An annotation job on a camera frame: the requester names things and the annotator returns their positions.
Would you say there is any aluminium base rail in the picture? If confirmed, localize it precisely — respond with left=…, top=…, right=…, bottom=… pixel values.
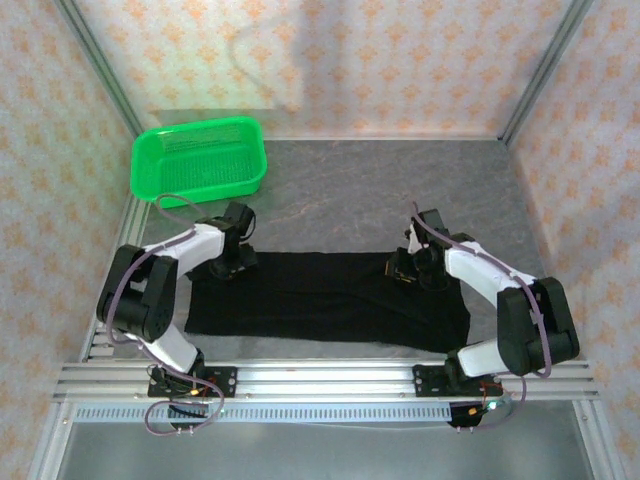
left=52, top=362, right=599, bottom=402

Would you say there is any slotted grey cable duct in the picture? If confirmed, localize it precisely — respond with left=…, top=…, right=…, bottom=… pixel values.
left=73, top=402, right=454, bottom=425

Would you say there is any green plastic mesh basket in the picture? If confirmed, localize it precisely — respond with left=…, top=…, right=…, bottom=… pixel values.
left=130, top=115, right=267, bottom=204

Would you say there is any black t-shirt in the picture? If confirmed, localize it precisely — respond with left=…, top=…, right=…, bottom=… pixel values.
left=183, top=251, right=472, bottom=355

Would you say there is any grey metal sheet panel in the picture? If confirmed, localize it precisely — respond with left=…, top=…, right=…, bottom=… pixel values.
left=29, top=422, right=621, bottom=480

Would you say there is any aluminium frame post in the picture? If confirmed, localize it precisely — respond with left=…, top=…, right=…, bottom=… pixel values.
left=53, top=0, right=149, bottom=139
left=498, top=0, right=596, bottom=146

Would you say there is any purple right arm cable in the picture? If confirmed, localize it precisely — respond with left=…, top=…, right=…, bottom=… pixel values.
left=410, top=200, right=555, bottom=431

